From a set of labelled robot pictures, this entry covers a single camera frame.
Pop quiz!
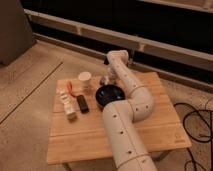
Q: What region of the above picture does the black cable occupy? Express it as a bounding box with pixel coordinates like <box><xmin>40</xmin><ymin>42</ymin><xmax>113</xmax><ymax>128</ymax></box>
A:
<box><xmin>173</xmin><ymin>99</ymin><xmax>213</xmax><ymax>171</ymax></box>

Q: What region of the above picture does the black rectangular block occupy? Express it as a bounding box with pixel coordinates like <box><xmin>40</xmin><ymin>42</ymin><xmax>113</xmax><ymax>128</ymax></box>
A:
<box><xmin>76</xmin><ymin>95</ymin><xmax>89</xmax><ymax>113</ymax></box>

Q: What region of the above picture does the blue grey small object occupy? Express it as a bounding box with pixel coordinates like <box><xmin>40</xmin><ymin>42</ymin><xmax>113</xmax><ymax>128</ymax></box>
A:
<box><xmin>100</xmin><ymin>76</ymin><xmax>109</xmax><ymax>85</ymax></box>

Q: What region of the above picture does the white sponge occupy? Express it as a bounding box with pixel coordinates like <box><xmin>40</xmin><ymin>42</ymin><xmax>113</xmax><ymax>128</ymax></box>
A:
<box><xmin>60</xmin><ymin>91</ymin><xmax>76</xmax><ymax>120</ymax></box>

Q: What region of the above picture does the grey cabinet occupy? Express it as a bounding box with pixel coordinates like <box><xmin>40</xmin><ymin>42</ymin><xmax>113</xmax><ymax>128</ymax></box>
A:
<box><xmin>0</xmin><ymin>0</ymin><xmax>36</xmax><ymax>65</ymax></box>

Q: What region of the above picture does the white paper cup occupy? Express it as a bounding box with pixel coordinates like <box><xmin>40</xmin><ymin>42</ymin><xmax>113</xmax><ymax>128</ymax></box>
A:
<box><xmin>78</xmin><ymin>71</ymin><xmax>92</xmax><ymax>88</ymax></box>

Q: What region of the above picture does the dark ceramic bowl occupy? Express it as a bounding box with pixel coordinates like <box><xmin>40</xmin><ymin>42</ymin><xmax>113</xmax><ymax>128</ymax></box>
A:
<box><xmin>95</xmin><ymin>85</ymin><xmax>125</xmax><ymax>107</ymax></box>

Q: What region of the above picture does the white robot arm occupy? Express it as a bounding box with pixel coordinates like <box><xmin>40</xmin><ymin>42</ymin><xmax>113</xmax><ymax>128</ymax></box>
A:
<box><xmin>103</xmin><ymin>50</ymin><xmax>157</xmax><ymax>171</ymax></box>

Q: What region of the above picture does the wooden table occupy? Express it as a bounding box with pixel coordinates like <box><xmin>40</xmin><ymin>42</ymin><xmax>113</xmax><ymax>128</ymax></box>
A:
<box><xmin>47</xmin><ymin>72</ymin><xmax>191</xmax><ymax>164</ymax></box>

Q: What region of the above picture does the orange red small tool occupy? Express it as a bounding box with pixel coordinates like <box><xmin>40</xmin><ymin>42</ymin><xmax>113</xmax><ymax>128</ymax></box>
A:
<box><xmin>66</xmin><ymin>81</ymin><xmax>76</xmax><ymax>98</ymax></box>

